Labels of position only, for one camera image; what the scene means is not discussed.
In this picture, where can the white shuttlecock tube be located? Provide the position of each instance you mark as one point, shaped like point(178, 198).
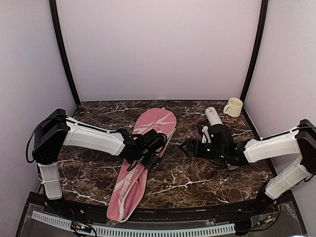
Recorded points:
point(213, 116)

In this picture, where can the pink racket cover bag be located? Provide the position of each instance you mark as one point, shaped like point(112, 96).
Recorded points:
point(130, 186)

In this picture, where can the black front table rail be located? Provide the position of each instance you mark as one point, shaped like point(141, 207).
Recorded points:
point(237, 211)

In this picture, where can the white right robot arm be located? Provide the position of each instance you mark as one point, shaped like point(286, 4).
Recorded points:
point(300, 140)

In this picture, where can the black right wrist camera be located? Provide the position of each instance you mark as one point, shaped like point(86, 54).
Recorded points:
point(203, 131)

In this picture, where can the cream ceramic mug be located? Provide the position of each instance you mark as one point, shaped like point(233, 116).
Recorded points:
point(233, 107)

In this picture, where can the white slotted cable duct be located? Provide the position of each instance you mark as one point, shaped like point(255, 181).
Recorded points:
point(103, 231)

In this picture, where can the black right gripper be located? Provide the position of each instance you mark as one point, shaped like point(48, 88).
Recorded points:
point(196, 148)

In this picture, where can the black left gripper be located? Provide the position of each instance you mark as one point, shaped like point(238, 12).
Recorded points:
point(154, 164)

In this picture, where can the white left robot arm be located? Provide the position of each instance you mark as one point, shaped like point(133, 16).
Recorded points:
point(59, 130)

